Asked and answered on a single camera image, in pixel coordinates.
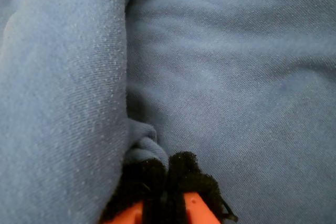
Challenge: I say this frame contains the blue printed T-shirt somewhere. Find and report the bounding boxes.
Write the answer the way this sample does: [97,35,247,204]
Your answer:
[0,0,336,224]

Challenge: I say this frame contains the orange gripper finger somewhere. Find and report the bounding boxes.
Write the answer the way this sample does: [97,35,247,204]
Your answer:
[101,157,169,224]
[164,151,224,224]

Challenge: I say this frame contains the black cable tie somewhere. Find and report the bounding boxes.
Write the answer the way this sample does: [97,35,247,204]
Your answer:
[222,199,239,222]

